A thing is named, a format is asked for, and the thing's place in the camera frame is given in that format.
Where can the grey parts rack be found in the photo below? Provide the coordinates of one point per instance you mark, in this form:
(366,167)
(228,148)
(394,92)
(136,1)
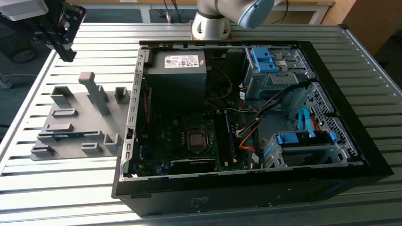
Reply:
(75,110)

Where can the black graphics card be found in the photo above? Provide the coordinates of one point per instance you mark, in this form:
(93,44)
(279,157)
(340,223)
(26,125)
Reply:
(191,166)

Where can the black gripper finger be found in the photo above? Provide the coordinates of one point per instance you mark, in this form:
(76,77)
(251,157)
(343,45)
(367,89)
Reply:
(76,21)
(46,40)

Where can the CPU socket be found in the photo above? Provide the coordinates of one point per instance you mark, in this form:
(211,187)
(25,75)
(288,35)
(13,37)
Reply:
(197,130)

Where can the grey power supply unit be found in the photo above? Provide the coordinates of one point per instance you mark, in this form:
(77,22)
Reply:
(175,89)

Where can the blue plastic drive bracket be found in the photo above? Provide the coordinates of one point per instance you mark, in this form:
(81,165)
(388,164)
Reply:
(262,58)

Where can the hard disk in blue carrier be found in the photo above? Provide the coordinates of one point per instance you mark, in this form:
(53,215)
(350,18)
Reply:
(288,139)

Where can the grey metal disk bay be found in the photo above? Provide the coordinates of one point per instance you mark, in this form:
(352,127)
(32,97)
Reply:
(314,149)

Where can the grey metal drive cage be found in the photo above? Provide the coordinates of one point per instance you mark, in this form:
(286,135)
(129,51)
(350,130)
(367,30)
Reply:
(267,82)

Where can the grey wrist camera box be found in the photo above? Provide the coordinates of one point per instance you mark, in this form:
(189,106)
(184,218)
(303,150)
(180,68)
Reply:
(21,9)

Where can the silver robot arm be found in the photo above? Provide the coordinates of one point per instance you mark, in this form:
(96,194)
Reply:
(208,26)

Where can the wooden desk white frame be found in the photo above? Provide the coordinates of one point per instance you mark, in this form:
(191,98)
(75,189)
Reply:
(314,3)

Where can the black PC case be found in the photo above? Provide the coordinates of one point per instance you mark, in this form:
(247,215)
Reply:
(251,195)

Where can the silver CPU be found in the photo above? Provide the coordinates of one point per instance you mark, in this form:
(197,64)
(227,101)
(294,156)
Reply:
(196,140)

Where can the green motherboard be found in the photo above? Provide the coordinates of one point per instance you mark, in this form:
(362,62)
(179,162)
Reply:
(163,143)

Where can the brown wooden cabinet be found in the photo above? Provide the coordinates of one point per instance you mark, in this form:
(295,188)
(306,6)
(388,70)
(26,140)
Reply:
(372,21)

